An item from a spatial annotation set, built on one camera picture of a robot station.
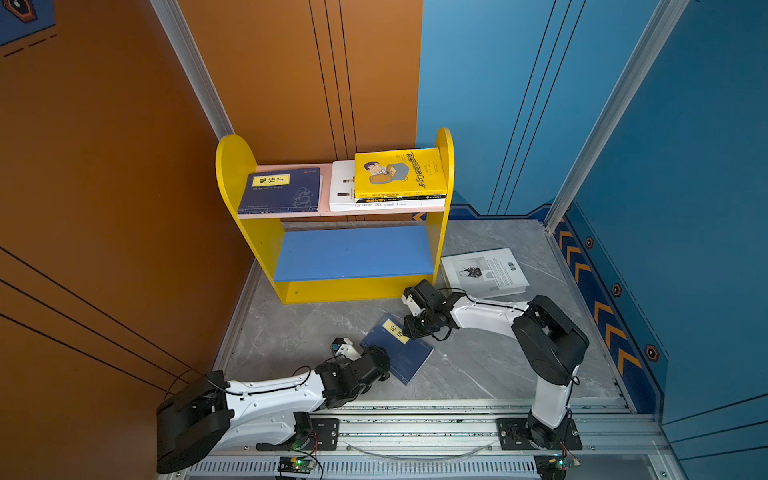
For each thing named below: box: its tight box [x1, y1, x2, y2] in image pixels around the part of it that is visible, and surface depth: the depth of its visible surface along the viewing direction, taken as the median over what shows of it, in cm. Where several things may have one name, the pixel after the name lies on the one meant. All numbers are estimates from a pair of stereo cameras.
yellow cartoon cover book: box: [354, 148, 448, 199], surface depth 70 cm
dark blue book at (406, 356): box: [359, 314, 435, 385], surface depth 88 cm
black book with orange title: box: [355, 195, 447, 203], surface depth 67 cm
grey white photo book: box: [440, 248, 530, 297], surface depth 102 cm
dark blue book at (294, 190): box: [238, 167, 320, 214], surface depth 72 cm
